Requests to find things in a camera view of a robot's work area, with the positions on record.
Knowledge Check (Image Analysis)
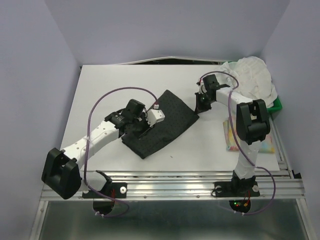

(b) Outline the green plastic basket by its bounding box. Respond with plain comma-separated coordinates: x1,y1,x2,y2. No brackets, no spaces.
267,97,283,115

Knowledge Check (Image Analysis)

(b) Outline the purple cable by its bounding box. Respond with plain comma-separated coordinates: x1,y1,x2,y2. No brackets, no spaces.
197,71,277,216
83,86,161,218

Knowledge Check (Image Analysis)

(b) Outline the aluminium rail frame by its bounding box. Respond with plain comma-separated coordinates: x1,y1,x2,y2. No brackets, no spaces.
31,120,317,240

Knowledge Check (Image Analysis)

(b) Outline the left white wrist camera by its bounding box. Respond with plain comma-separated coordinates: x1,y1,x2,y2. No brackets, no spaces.
146,109,165,127

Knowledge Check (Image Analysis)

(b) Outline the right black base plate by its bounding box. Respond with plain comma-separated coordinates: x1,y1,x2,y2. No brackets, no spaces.
211,181,260,198

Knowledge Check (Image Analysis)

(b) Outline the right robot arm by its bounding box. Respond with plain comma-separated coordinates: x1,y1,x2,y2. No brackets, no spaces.
195,71,271,195

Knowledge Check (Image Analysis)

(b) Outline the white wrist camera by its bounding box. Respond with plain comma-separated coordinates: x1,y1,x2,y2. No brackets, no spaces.
146,109,165,127
197,79,207,95

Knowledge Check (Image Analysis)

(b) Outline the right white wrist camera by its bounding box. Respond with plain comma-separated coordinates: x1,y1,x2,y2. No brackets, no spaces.
197,79,207,95

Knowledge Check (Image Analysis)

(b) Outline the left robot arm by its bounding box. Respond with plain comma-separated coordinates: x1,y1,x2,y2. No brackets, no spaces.
41,99,165,200

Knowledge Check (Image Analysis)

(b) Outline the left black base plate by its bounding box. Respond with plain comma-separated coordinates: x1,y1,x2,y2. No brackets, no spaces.
82,182,128,199

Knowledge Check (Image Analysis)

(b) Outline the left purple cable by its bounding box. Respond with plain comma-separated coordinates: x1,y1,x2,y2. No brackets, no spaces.
83,86,161,218

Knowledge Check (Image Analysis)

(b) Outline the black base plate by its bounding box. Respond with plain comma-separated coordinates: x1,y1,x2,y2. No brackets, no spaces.
82,182,128,199
211,181,260,198

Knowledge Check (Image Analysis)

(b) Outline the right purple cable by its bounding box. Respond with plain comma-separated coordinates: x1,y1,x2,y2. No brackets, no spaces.
197,71,277,216

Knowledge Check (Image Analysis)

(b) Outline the floral pastel skirt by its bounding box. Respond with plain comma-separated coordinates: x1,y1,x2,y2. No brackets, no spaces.
222,118,275,154

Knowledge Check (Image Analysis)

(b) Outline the white skirt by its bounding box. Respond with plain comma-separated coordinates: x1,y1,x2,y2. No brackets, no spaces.
218,56,278,108

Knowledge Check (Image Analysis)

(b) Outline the dark grey dotted skirt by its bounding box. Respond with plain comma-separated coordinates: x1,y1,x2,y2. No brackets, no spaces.
122,90,199,159

